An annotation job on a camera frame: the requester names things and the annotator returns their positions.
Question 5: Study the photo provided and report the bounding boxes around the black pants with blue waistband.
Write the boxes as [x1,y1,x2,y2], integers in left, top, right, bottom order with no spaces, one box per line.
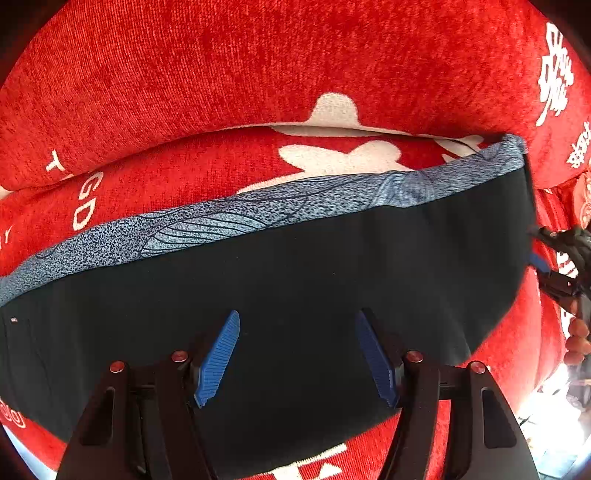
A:
[0,134,539,478]

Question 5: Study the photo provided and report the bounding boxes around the person's right hand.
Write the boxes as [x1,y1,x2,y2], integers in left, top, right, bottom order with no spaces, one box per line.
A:
[563,299,591,366]

